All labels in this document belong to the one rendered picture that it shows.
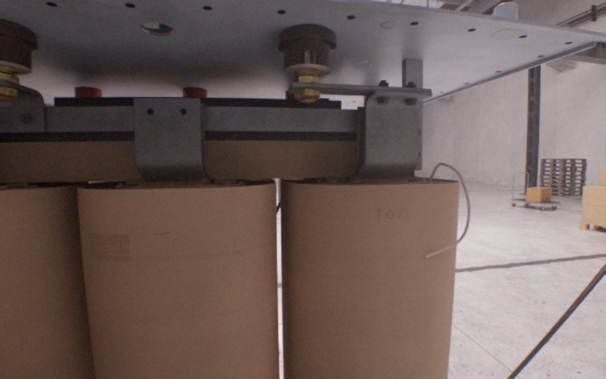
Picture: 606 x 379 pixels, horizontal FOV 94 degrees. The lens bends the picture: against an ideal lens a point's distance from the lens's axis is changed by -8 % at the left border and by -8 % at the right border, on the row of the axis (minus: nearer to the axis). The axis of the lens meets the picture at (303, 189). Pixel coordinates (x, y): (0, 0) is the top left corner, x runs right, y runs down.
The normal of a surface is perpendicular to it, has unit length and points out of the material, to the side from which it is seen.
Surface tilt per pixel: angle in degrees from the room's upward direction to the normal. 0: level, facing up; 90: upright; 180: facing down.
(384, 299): 90
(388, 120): 90
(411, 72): 90
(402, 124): 90
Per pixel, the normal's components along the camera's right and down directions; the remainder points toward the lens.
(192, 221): 0.16, 0.08
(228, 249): 0.48, 0.07
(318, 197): -0.54, 0.07
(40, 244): 0.89, 0.04
